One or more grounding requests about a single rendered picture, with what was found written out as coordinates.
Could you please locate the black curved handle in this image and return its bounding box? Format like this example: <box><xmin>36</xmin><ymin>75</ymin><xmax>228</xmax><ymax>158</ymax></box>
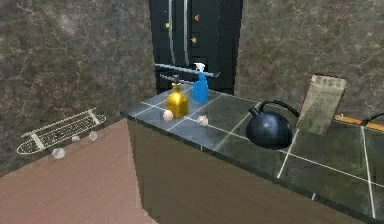
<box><xmin>359</xmin><ymin>111</ymin><xmax>384</xmax><ymax>127</ymax></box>

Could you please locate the blue spray bottle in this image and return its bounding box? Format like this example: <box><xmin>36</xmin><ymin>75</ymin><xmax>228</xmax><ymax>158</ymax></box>
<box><xmin>192</xmin><ymin>62</ymin><xmax>210</xmax><ymax>104</ymax></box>

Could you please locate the gold soap dispenser bottle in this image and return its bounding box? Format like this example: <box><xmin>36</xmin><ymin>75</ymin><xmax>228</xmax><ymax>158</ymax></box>
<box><xmin>165</xmin><ymin>75</ymin><xmax>189</xmax><ymax>120</ymax></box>

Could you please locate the orange wooden stick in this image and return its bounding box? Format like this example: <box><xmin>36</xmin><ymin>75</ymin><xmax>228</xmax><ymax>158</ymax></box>
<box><xmin>334</xmin><ymin>114</ymin><xmax>384</xmax><ymax>132</ymax></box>

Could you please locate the grey fridge handle bar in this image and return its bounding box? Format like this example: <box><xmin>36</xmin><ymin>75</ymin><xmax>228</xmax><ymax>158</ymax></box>
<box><xmin>159</xmin><ymin>73</ymin><xmax>195</xmax><ymax>86</ymax></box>
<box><xmin>167</xmin><ymin>0</ymin><xmax>176</xmax><ymax>65</ymax></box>
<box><xmin>154</xmin><ymin>63</ymin><xmax>221</xmax><ymax>79</ymax></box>
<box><xmin>182</xmin><ymin>0</ymin><xmax>190</xmax><ymax>67</ymax></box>

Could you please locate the black round kettle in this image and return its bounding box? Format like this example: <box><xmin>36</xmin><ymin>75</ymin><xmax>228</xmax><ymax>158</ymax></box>
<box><xmin>245</xmin><ymin>99</ymin><xmax>301</xmax><ymax>151</ymax></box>

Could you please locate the brown counter cabinet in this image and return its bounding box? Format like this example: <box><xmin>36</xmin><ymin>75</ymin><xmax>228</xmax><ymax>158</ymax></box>
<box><xmin>120</xmin><ymin>83</ymin><xmax>384</xmax><ymax>224</ymax></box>

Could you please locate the black fridge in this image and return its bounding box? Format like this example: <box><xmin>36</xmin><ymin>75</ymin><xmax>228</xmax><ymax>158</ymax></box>
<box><xmin>148</xmin><ymin>0</ymin><xmax>244</xmax><ymax>96</ymax></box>

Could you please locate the white wire rack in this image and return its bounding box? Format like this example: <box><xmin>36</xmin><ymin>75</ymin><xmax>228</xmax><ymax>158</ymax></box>
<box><xmin>16</xmin><ymin>107</ymin><xmax>107</xmax><ymax>156</ymax></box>

